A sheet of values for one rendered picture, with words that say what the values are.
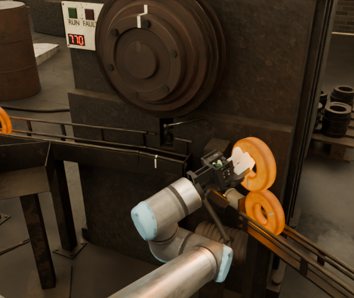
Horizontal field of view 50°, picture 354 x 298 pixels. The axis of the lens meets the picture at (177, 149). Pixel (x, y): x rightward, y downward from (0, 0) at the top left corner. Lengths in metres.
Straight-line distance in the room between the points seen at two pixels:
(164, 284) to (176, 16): 0.81
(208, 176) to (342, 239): 1.47
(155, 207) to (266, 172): 0.31
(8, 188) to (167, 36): 0.88
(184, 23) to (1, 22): 2.97
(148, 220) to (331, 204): 1.81
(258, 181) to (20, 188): 0.96
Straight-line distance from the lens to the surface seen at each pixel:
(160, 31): 1.21
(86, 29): 1.63
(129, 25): 1.26
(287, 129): 1.40
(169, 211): 0.94
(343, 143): 3.03
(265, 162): 1.03
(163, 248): 1.03
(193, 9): 1.25
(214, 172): 0.98
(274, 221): 1.19
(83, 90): 1.75
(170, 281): 0.78
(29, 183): 1.64
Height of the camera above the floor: 1.47
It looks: 29 degrees down
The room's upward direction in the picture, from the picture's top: straight up
